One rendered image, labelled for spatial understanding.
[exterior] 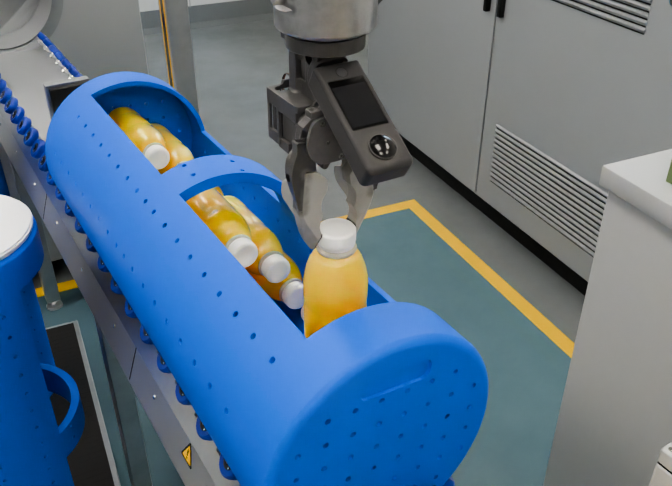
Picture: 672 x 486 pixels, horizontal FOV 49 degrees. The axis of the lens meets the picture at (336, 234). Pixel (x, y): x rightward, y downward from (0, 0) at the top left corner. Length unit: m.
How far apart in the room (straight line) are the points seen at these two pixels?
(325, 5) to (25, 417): 1.05
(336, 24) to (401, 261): 2.44
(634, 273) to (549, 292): 1.55
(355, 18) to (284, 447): 0.39
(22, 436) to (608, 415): 1.12
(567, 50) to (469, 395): 2.02
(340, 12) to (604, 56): 2.03
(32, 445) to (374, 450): 0.87
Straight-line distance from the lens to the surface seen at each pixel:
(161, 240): 0.96
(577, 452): 1.75
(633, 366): 1.50
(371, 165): 0.61
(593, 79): 2.66
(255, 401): 0.75
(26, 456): 1.54
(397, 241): 3.15
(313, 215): 0.71
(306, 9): 0.63
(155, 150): 1.27
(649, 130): 2.51
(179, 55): 2.06
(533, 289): 2.96
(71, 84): 1.85
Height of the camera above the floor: 1.70
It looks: 32 degrees down
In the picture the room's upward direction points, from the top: straight up
